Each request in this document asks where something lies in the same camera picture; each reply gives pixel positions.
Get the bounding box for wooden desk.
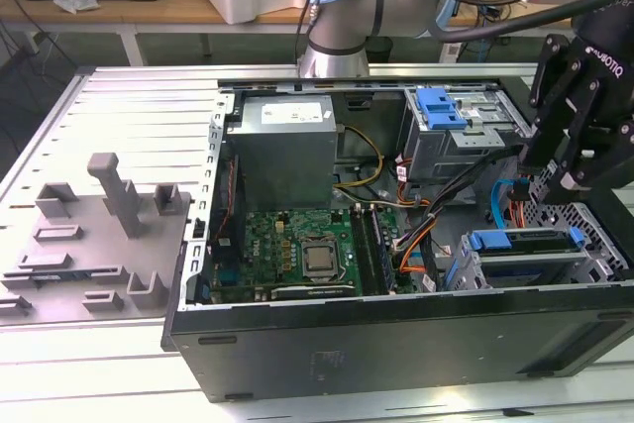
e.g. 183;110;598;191
0;0;634;67

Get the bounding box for black case fan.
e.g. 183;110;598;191
210;153;249;265

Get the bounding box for orange black power wire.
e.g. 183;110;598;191
395;145;551;275

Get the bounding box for grey power supply unit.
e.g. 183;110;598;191
225;94;344;211

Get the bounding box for yellow black wire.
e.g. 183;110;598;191
332;125;386;192

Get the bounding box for metal drive cage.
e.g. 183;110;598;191
401;85;536;186

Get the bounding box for green motherboard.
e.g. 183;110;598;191
210;204;420;305

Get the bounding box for black PC case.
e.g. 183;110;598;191
160;73;634;404

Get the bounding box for silver CPU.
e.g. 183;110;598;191
302;244;338;273

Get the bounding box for blue drive latch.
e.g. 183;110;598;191
416;88;470;131

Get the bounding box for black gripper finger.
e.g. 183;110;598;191
543;95;634;206
519;32;598;177

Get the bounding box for multicolour wire bundle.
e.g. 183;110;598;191
366;194;433;211

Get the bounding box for black flat cable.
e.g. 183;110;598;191
418;214;442;291

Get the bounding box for blue wire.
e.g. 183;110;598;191
487;176;526;232

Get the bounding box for grey parts rack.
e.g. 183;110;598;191
0;153;194;328

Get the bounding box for crumpled white paper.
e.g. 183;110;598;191
53;0;101;16

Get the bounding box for metal disk bay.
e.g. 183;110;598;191
453;227;620;290

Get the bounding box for black wire bundle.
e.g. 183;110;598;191
393;143;526;256

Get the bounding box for black base cable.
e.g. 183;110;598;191
294;0;328;67

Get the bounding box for hard disk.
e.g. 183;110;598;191
443;226;584;290

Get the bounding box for black graphics card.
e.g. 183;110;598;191
269;282;358;301

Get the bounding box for metal socket cover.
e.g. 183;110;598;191
296;237;348;285

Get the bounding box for blue card latch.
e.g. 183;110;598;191
189;272;213;306

